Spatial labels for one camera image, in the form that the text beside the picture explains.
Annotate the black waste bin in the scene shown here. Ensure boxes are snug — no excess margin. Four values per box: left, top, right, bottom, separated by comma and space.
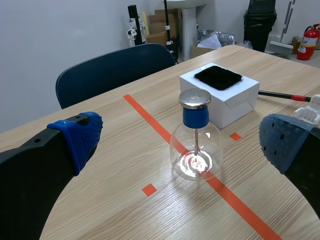
243, 0, 278, 53

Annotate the grey dustpan with handle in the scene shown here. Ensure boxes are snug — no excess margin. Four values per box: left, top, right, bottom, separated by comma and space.
268, 0, 296, 60

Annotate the clear glass flask blue stopper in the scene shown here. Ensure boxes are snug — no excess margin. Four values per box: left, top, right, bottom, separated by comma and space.
169, 87, 224, 182

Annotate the long black rod red band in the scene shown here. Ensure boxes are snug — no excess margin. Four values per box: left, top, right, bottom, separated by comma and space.
257, 90, 312, 102

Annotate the brown cardboard boxes stack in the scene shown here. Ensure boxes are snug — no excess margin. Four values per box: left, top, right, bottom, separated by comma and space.
146, 8, 183, 47

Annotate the black tripod pole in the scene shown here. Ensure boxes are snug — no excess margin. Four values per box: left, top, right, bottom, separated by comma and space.
127, 4, 142, 48

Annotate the red fire extinguisher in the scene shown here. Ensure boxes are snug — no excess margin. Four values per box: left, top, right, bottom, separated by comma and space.
296, 23, 320, 61

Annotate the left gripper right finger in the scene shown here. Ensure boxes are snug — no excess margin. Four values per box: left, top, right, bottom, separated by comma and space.
258, 113, 320, 218

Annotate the white wash basin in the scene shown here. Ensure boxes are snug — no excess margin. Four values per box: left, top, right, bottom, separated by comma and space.
165, 0, 209, 62

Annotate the white box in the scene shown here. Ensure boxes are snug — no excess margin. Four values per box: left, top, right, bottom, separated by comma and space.
178, 62, 260, 130

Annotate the black fur patch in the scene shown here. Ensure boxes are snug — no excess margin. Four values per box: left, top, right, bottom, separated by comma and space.
193, 65, 244, 92

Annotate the dark blue chair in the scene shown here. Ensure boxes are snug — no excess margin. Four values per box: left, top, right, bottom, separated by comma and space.
55, 43, 176, 110

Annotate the white moulded stand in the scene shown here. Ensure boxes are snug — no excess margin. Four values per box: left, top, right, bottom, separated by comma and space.
292, 94, 320, 129

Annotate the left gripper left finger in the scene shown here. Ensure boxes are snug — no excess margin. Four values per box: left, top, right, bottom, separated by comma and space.
0, 111, 105, 240

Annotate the open cardboard box with papers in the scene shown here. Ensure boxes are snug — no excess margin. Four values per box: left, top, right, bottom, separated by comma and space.
189, 41, 216, 60

